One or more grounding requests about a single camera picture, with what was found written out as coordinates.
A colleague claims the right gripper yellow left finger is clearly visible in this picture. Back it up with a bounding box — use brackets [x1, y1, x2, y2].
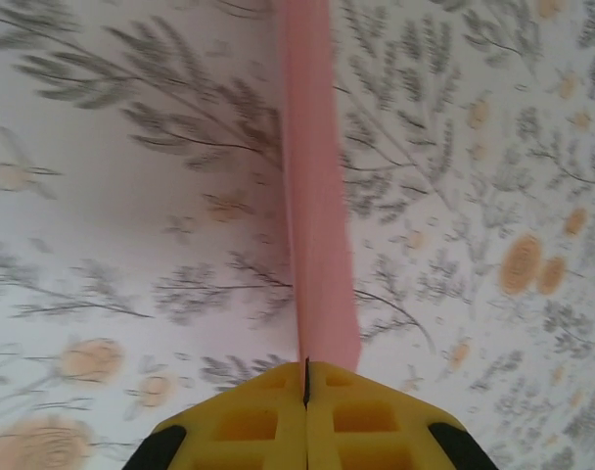
[122, 360, 309, 470]

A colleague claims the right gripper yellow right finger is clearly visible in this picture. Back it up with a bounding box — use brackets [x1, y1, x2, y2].
[306, 360, 503, 470]

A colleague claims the pink square paper sheet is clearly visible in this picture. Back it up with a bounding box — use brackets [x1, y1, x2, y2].
[272, 0, 365, 373]

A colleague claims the floral patterned table mat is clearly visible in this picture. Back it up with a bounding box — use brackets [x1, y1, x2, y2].
[0, 0, 595, 470]

